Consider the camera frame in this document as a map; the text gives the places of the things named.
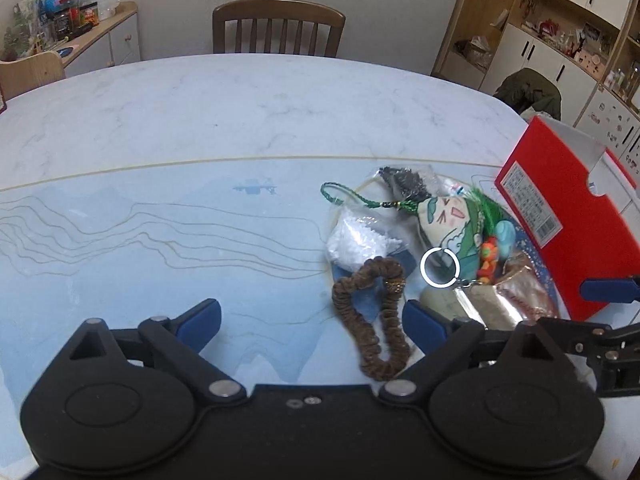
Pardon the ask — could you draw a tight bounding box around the orange red figurine keychain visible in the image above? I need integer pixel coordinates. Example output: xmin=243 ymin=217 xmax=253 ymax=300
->
xmin=476 ymin=236 xmax=499 ymax=285

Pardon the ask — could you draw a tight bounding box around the teal egg-shaped keychain toy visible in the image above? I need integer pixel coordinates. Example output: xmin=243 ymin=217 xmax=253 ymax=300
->
xmin=495 ymin=220 xmax=516 ymax=261

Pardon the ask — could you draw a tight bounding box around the brown scrunchie hair tie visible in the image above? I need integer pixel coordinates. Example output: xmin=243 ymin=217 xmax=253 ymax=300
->
xmin=331 ymin=256 xmax=412 ymax=382

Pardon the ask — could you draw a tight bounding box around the light wooden child chair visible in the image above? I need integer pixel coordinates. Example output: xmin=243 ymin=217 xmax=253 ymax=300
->
xmin=0 ymin=51 xmax=65 ymax=101

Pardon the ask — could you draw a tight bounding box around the white sideboard cabinet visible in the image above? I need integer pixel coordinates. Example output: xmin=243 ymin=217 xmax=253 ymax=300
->
xmin=60 ymin=1 xmax=141 ymax=78

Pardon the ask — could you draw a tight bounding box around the white wall cabinet unit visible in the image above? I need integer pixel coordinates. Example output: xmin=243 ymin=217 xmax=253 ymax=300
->
xmin=432 ymin=0 xmax=639 ymax=177

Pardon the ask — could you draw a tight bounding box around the green cartoon plush pouch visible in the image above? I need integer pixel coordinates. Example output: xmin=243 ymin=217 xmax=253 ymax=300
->
xmin=416 ymin=188 xmax=506 ymax=288

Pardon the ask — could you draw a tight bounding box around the pale green oval eraser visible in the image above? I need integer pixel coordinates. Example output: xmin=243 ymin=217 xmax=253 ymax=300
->
xmin=420 ymin=286 xmax=466 ymax=320

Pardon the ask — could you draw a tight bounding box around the green jacket on chair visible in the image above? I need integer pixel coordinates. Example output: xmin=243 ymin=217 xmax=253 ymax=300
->
xmin=492 ymin=68 xmax=562 ymax=122

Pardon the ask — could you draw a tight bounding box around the silver foil snack bag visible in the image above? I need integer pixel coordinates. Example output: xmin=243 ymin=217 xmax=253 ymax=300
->
xmin=454 ymin=253 xmax=561 ymax=331

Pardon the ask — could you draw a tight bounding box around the bag of black small parts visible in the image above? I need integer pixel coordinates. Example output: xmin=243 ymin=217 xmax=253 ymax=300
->
xmin=378 ymin=166 xmax=438 ymax=204

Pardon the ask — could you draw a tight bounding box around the red cardboard shoe box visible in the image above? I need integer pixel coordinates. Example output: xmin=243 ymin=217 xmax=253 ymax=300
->
xmin=495 ymin=116 xmax=639 ymax=327

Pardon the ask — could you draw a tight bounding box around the silver key ring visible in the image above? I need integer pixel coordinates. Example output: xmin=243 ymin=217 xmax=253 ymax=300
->
xmin=418 ymin=246 xmax=462 ymax=290

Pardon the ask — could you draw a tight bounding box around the brown wooden chair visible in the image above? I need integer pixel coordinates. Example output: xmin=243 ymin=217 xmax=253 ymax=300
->
xmin=212 ymin=0 xmax=346 ymax=58

